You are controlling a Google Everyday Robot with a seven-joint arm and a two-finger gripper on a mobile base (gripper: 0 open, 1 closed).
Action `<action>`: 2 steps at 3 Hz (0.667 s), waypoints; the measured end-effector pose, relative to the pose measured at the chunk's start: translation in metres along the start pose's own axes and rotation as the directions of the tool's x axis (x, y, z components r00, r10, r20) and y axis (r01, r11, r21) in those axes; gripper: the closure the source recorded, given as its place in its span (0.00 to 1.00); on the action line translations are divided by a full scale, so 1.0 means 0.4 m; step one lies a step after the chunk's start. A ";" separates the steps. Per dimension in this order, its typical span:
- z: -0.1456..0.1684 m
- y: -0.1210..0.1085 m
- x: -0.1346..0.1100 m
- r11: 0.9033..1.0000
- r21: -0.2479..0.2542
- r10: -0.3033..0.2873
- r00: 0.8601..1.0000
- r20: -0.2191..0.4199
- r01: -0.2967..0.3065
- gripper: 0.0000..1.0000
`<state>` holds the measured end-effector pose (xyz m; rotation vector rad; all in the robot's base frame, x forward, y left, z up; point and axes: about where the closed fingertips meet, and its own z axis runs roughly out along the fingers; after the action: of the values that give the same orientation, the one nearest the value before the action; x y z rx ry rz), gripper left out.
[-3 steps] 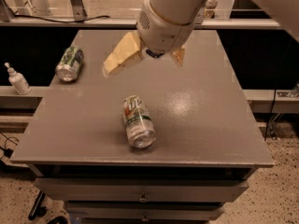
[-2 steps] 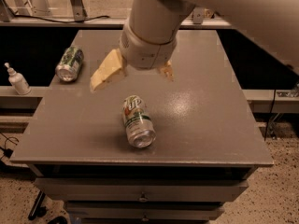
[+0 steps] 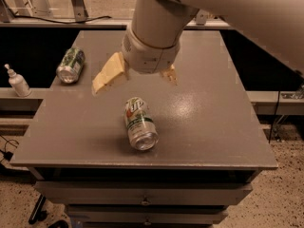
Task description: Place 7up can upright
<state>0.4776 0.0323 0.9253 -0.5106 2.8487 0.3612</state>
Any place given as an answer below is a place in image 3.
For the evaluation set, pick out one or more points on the metal frame bracket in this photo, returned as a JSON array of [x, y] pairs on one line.
[[201, 17], [79, 9]]

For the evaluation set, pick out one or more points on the metal frame bracket right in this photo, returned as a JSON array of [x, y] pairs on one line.
[[201, 17]]

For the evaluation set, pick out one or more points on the grey drawer cabinet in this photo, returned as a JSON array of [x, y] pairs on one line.
[[210, 145]]

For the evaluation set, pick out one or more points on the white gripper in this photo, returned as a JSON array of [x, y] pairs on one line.
[[149, 57]]

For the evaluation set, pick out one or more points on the green soda can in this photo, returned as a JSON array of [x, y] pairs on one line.
[[71, 66]]

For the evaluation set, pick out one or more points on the white 7up can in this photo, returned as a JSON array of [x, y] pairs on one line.
[[141, 130]]

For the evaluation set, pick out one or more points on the white pump bottle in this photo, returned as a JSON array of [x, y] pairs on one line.
[[18, 82]]

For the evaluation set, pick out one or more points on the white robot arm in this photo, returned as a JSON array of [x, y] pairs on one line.
[[152, 39]]

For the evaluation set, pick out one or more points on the metal frame bracket left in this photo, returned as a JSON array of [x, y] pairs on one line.
[[79, 9]]

